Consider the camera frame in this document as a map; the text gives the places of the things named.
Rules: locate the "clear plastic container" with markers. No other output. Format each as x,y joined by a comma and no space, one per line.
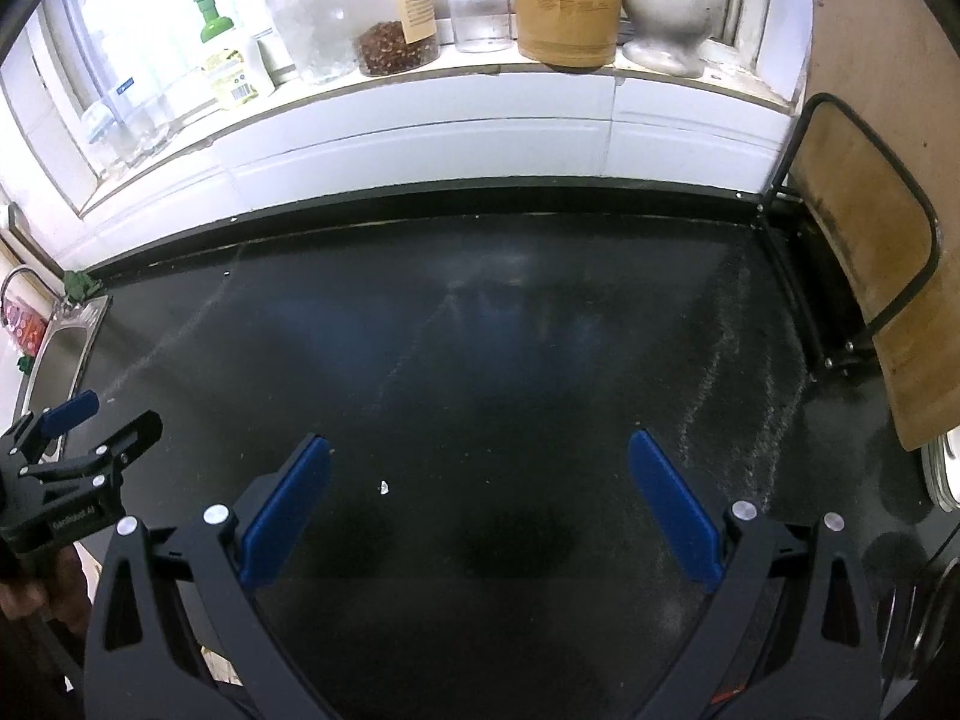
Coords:
316,35

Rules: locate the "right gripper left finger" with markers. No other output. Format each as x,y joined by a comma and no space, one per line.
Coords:
176,631

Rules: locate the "red dish soap bag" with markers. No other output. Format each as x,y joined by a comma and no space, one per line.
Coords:
26,326

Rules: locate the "steel faucet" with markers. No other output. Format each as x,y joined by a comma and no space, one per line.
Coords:
30,286

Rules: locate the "wooden cutting board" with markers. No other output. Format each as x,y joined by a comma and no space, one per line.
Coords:
894,65

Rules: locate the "black cutting board rack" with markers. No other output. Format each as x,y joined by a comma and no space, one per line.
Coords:
854,236

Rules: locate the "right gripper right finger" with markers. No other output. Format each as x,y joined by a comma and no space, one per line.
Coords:
788,629

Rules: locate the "wooden utensil holder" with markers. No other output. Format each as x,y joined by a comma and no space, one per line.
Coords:
576,34

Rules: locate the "pink lidded jar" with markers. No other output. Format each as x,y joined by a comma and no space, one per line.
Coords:
480,26

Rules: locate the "green cloth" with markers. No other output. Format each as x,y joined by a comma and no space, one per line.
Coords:
80,287

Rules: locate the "white mortar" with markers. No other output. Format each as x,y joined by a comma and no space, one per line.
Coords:
668,34

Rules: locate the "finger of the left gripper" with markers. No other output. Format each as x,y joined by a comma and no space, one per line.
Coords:
32,434
112,442

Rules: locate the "yellow green bottle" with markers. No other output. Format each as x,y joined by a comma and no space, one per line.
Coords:
232,61

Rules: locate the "steel sink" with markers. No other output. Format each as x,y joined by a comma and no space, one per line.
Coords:
58,371

